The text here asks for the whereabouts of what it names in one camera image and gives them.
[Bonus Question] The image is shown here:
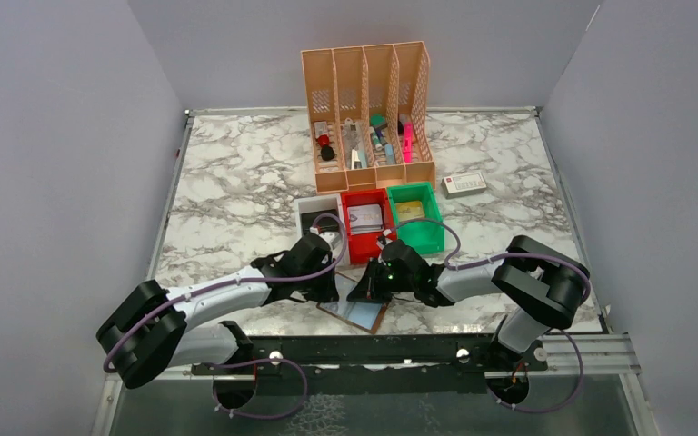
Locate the peach plastic file organizer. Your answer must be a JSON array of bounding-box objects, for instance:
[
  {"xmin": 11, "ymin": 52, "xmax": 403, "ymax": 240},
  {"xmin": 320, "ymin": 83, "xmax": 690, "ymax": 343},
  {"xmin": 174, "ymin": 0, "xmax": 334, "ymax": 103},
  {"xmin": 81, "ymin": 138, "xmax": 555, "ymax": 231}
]
[{"xmin": 301, "ymin": 41, "xmax": 436, "ymax": 194}]

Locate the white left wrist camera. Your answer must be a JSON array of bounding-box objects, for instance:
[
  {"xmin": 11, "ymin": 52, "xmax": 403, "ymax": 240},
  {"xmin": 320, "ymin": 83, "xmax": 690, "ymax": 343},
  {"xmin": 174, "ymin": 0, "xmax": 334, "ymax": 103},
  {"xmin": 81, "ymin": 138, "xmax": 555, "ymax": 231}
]
[{"xmin": 310, "ymin": 227, "xmax": 342, "ymax": 249}]

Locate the red plastic bin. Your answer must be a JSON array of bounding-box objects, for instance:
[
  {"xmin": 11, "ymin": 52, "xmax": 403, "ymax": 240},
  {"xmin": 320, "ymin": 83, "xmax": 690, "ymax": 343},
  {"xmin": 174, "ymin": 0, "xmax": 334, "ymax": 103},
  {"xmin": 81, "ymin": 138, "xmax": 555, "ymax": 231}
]
[{"xmin": 340, "ymin": 188, "xmax": 394, "ymax": 265}]

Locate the black round object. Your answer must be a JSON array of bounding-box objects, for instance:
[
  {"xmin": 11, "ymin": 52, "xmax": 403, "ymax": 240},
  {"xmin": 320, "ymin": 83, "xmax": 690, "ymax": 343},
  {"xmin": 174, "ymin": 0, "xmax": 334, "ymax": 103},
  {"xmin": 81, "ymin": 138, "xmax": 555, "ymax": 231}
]
[{"xmin": 320, "ymin": 145, "xmax": 335, "ymax": 162}]

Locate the white plastic bin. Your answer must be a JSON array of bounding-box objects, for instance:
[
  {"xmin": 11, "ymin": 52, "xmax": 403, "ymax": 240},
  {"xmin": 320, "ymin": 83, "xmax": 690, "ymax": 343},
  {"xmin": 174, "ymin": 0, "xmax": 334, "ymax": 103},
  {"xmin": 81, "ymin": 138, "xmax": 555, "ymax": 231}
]
[{"xmin": 294, "ymin": 193, "xmax": 345, "ymax": 257}]

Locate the black metal base rail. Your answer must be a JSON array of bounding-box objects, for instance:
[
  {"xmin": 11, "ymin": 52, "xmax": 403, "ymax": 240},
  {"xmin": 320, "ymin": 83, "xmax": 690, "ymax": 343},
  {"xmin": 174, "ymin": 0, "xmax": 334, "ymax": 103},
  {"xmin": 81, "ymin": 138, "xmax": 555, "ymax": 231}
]
[{"xmin": 190, "ymin": 333, "xmax": 548, "ymax": 396}]

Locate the teal eraser block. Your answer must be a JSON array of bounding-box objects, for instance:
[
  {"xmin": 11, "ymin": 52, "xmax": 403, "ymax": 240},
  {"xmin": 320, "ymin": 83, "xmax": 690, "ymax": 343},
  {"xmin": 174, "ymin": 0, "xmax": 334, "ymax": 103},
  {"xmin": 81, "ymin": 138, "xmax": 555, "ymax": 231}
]
[{"xmin": 369, "ymin": 114, "xmax": 388, "ymax": 130}]

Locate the white stapler tool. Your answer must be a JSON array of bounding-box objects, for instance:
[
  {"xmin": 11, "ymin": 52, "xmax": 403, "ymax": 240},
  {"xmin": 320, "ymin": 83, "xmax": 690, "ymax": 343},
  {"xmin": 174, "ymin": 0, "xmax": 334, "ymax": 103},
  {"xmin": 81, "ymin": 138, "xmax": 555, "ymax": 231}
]
[{"xmin": 350, "ymin": 149, "xmax": 364, "ymax": 170}]

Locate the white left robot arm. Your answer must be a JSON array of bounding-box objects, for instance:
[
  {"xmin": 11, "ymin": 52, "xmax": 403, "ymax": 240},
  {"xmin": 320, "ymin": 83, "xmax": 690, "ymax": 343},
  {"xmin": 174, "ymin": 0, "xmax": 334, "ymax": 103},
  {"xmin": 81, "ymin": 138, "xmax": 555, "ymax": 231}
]
[{"xmin": 95, "ymin": 233, "xmax": 338, "ymax": 389}]

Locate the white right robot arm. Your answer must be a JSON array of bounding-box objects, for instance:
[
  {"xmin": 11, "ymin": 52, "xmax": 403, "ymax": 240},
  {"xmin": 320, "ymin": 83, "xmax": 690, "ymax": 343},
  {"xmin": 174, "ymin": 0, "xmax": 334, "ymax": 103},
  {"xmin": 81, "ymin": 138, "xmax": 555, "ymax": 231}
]
[{"xmin": 346, "ymin": 235, "xmax": 592, "ymax": 362}]

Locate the small white label box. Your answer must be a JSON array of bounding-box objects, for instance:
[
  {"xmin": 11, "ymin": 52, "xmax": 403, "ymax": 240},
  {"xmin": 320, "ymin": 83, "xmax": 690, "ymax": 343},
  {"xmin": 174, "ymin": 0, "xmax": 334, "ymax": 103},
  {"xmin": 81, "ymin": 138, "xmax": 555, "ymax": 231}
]
[{"xmin": 441, "ymin": 172, "xmax": 488, "ymax": 199}]

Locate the green plastic bin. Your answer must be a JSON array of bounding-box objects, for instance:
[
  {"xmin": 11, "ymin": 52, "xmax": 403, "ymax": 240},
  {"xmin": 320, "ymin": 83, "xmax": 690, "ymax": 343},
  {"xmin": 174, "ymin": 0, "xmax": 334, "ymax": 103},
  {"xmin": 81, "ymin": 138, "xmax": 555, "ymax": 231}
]
[{"xmin": 387, "ymin": 183, "xmax": 444, "ymax": 255}]

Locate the black card stack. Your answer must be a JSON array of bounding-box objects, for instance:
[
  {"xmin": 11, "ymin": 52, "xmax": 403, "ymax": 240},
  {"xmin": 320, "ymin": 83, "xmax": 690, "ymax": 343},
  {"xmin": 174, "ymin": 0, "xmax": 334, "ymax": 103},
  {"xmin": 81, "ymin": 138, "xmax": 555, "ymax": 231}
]
[{"xmin": 299, "ymin": 209, "xmax": 340, "ymax": 235}]

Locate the red round stamp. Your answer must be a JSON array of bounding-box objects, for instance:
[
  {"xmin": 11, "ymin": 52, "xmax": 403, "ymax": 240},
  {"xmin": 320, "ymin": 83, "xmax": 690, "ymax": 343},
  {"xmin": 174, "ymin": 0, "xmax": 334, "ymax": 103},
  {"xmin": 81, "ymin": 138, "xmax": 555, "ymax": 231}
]
[{"xmin": 317, "ymin": 134, "xmax": 331, "ymax": 147}]

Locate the silver VIP card stack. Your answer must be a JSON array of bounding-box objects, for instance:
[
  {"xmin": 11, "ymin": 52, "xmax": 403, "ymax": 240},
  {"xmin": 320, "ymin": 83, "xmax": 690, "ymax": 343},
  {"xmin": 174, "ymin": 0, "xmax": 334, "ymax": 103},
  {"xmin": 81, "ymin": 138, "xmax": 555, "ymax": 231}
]
[{"xmin": 347, "ymin": 204, "xmax": 384, "ymax": 235}]

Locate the pink marker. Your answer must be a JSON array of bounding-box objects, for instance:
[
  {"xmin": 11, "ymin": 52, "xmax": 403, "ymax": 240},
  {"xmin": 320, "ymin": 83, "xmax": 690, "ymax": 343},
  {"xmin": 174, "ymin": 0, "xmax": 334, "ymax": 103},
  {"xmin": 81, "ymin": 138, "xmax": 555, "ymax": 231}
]
[{"xmin": 401, "ymin": 121, "xmax": 414, "ymax": 164}]

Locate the gold credit card stack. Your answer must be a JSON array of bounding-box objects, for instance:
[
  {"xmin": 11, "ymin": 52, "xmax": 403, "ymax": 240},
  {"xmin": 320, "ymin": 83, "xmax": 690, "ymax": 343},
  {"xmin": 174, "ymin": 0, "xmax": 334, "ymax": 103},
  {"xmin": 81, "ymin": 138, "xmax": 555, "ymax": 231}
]
[{"xmin": 394, "ymin": 201, "xmax": 426, "ymax": 223}]

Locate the brown leather card holder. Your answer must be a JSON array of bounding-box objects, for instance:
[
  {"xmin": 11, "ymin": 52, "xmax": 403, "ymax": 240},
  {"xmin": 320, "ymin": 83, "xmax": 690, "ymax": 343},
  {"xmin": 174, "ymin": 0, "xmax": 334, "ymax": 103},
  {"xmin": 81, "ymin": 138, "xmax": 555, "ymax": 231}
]
[{"xmin": 316, "ymin": 272, "xmax": 388, "ymax": 334}]

